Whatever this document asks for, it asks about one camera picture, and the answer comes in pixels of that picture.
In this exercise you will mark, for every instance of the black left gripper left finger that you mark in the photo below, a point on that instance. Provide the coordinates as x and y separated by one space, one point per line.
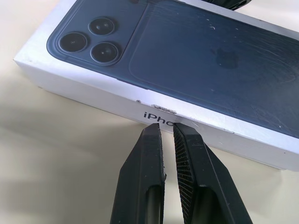
140 177

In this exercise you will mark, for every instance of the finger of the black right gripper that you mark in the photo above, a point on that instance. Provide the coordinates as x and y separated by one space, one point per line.
227 3

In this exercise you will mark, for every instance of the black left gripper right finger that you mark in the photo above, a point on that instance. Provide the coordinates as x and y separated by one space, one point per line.
210 186

